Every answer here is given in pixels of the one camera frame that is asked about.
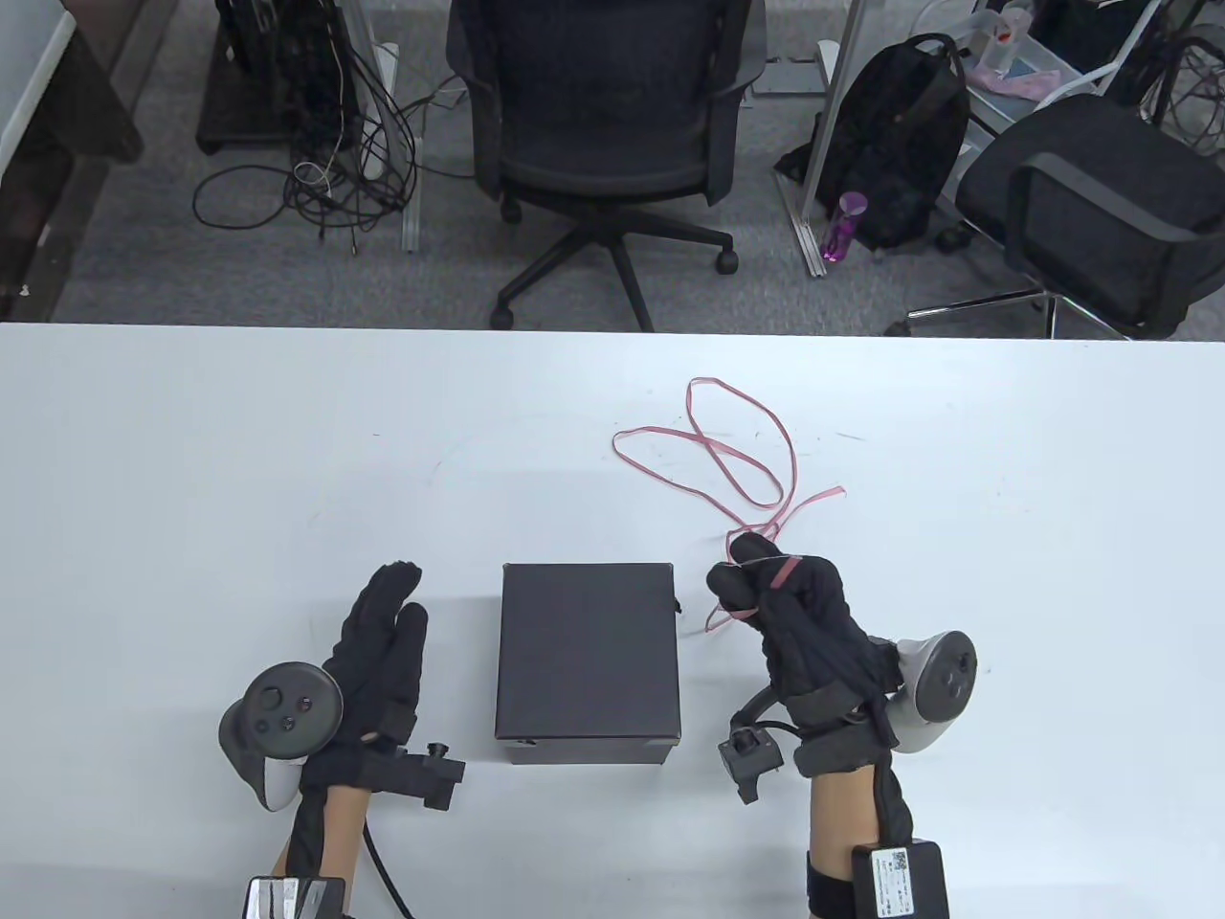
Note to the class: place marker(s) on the black chair with grey armrests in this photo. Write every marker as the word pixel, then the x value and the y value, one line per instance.
pixel 1091 191

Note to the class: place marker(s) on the black backpack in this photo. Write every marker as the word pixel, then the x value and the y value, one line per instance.
pixel 900 134

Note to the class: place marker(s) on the person's left forearm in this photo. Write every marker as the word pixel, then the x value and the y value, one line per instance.
pixel 330 833

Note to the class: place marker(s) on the clear plastic bin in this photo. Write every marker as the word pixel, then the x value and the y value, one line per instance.
pixel 1029 57

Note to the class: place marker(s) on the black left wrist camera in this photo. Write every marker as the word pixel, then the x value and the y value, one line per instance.
pixel 421 775

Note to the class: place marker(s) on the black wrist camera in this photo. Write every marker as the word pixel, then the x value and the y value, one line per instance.
pixel 751 751
pixel 421 775

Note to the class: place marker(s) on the pink cloth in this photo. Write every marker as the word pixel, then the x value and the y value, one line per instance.
pixel 1014 84

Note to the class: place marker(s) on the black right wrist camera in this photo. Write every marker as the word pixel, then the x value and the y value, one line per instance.
pixel 751 751

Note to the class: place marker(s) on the grey hand controller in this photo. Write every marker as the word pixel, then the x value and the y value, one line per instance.
pixel 282 713
pixel 943 684

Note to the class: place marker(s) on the black gift box lid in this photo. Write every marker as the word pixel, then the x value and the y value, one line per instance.
pixel 589 651

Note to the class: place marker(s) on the pink ribbon bow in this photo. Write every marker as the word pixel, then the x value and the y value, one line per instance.
pixel 713 450

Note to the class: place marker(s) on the person's right hand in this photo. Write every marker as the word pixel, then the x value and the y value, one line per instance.
pixel 813 632

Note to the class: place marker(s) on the purple water bottle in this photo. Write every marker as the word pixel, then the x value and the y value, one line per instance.
pixel 842 225

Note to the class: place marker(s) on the white power strip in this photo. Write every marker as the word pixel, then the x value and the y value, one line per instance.
pixel 381 96

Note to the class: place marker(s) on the black left forearm sensor box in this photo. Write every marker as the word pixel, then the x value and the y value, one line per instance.
pixel 292 900

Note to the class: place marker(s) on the black gift box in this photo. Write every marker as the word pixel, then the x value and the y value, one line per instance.
pixel 589 752

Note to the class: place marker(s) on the black right forearm sensor box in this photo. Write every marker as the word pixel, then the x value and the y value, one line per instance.
pixel 900 881

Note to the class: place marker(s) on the black mesh office chair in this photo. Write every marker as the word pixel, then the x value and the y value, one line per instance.
pixel 608 105

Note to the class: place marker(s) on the person's right forearm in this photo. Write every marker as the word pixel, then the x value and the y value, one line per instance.
pixel 857 814

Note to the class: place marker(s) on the black computer tower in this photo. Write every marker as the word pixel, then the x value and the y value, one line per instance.
pixel 278 77

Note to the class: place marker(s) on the grey right hand controller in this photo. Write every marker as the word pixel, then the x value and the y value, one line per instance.
pixel 943 684

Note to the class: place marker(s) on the person's left hand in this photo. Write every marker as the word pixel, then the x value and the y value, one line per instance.
pixel 378 651

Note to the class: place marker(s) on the dark side desk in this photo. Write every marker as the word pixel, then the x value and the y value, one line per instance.
pixel 67 144

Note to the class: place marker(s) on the grey left hand controller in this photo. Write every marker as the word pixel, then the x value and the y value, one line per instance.
pixel 282 713

